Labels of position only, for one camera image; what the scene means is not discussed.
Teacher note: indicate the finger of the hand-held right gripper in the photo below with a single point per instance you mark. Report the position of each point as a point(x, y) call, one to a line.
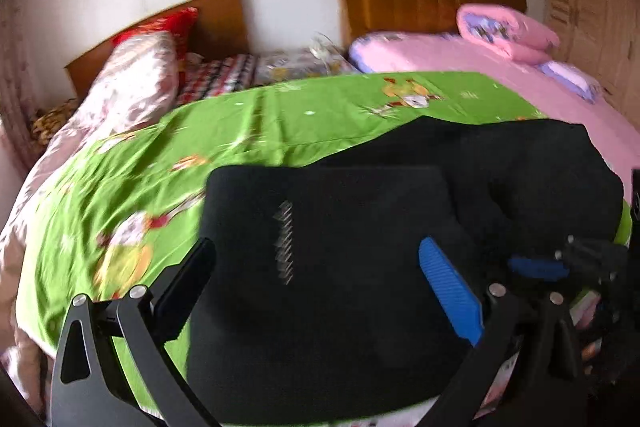
point(537, 268)

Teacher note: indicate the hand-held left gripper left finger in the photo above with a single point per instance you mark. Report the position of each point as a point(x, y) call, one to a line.
point(186, 277)

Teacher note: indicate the pink floral quilt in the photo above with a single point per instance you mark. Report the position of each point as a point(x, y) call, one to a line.
point(135, 82)

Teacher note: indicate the pink bed sheet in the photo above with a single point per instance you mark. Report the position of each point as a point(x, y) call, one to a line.
point(475, 57)

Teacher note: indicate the floral covered nightstand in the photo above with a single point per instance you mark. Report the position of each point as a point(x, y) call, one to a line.
point(295, 64)

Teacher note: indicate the folded pink quilt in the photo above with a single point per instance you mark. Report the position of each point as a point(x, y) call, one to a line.
point(515, 32)

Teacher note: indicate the brown yellow blanket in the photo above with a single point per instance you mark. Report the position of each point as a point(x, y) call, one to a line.
point(52, 122)

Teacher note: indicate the black pants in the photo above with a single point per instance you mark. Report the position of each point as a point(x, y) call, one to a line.
point(340, 267)

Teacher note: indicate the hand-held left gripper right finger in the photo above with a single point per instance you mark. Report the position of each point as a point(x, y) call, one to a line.
point(450, 292)

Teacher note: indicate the light wooden wardrobe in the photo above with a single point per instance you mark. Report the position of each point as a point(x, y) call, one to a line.
point(590, 7)

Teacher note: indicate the purple pillow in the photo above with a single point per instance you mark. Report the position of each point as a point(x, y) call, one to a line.
point(572, 79)

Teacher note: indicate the plain wooden headboard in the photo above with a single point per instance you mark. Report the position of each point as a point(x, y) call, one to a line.
point(215, 19)

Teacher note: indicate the pink curtain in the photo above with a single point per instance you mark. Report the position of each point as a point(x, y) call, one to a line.
point(12, 82)

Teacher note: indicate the white power strip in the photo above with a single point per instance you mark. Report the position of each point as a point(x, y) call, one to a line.
point(324, 48)

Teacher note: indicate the red pillow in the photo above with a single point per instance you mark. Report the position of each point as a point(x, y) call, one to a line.
point(160, 24)

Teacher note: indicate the green printed cloth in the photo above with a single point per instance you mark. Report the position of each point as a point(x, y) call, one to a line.
point(200, 137)

